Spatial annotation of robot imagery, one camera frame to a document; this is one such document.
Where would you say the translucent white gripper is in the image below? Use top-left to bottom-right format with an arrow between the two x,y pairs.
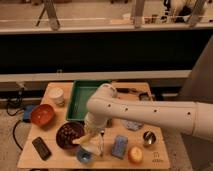
84,125 -> 104,156

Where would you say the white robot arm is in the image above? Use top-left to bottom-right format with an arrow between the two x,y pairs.
84,83 -> 213,141

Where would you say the blue plastic cup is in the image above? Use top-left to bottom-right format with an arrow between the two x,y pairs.
76,147 -> 92,164

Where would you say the small metal cup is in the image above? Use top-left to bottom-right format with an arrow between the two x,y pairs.
143,131 -> 156,147

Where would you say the white paper cup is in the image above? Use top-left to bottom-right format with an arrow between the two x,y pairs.
48,87 -> 65,106

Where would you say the silver fork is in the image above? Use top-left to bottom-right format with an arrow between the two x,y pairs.
100,130 -> 105,157

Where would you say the blue sponge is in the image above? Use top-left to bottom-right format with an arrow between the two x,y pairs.
111,135 -> 128,159

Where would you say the dark bowl of nuts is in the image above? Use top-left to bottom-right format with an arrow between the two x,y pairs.
56,121 -> 84,150

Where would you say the orange fruit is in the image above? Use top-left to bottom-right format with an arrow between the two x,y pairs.
128,146 -> 143,164

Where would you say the crumpled blue cloth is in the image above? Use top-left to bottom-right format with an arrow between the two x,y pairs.
122,120 -> 143,131

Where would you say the black remote control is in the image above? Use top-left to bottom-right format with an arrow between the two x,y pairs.
32,137 -> 51,160

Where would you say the green plastic tray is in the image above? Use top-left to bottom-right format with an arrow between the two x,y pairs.
66,80 -> 109,122

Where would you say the orange bowl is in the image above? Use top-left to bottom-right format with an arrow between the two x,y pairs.
30,104 -> 55,127

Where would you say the blue power box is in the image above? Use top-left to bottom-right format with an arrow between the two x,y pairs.
23,105 -> 35,123

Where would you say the black cable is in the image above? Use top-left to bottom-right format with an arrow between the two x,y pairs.
5,90 -> 25,151

